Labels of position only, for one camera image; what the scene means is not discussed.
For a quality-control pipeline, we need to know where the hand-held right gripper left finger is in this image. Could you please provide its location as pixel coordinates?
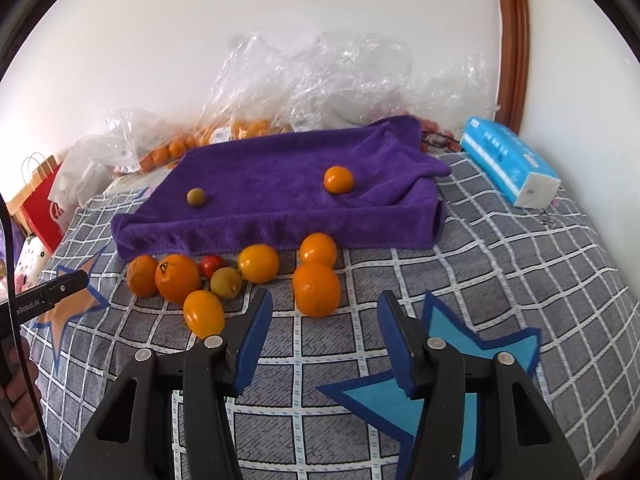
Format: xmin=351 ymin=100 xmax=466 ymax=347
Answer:
xmin=60 ymin=288 xmax=275 ymax=480

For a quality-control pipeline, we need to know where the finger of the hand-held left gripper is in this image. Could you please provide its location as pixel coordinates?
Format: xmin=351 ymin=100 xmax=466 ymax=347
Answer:
xmin=42 ymin=269 xmax=91 ymax=307

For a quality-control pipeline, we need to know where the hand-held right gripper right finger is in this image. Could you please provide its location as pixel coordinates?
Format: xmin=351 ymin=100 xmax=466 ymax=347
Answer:
xmin=376 ymin=289 xmax=585 ymax=480

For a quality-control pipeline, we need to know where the small orange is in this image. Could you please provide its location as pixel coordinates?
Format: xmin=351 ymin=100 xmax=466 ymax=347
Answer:
xmin=183 ymin=290 xmax=226 ymax=339
xmin=299 ymin=232 xmax=339 ymax=267
xmin=323 ymin=165 xmax=355 ymax=195
xmin=237 ymin=244 xmax=280 ymax=284

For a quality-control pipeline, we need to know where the large orange with sticker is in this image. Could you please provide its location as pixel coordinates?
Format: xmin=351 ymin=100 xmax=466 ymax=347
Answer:
xmin=155 ymin=254 xmax=202 ymax=306

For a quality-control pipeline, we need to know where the purple towel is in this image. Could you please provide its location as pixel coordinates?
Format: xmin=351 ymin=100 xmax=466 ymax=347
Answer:
xmin=111 ymin=115 xmax=452 ymax=264

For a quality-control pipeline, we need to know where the person's left hand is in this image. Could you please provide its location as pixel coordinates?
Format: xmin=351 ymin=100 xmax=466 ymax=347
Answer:
xmin=0 ymin=335 xmax=42 ymax=436

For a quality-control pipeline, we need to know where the white plush toy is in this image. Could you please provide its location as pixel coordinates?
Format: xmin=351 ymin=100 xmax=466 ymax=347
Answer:
xmin=12 ymin=232 xmax=52 ymax=295

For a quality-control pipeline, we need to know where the yellow-green kiwi fruit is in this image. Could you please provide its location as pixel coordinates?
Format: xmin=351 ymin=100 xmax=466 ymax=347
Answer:
xmin=210 ymin=266 xmax=244 ymax=301

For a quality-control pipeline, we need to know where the red paper bag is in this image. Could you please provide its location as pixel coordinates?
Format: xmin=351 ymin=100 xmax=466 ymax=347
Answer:
xmin=20 ymin=152 xmax=68 ymax=256

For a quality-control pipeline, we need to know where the red tomato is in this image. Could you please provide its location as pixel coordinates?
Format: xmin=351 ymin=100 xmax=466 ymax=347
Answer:
xmin=199 ymin=255 xmax=226 ymax=279

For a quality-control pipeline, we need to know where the white plastic bag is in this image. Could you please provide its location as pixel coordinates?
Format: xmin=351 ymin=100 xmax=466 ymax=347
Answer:
xmin=50 ymin=135 xmax=132 ymax=211

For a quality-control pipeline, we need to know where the grey checked bed sheet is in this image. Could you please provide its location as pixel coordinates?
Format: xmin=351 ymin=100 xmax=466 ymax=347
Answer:
xmin=20 ymin=150 xmax=640 ymax=480

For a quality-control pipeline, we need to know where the crumpled clear plastic bag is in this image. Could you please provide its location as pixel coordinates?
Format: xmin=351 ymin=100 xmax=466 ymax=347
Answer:
xmin=105 ymin=107 xmax=168 ymax=173

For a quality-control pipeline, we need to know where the bag of red fruit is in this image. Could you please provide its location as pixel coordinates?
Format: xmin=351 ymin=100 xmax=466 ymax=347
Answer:
xmin=417 ymin=115 xmax=462 ymax=154

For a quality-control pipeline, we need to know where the bag of small oranges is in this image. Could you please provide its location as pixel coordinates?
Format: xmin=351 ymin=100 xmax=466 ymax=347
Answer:
xmin=139 ymin=117 xmax=291 ymax=173

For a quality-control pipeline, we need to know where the blue tissue pack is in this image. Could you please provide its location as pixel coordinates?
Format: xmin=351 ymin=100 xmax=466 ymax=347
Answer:
xmin=460 ymin=115 xmax=562 ymax=209

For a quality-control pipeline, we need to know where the large clear plastic bag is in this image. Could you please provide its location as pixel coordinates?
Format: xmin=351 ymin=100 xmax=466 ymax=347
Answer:
xmin=200 ymin=30 xmax=501 ymax=136

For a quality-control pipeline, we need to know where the brown wooden door frame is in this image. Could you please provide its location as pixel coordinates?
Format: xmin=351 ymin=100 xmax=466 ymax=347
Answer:
xmin=492 ymin=0 xmax=531 ymax=133

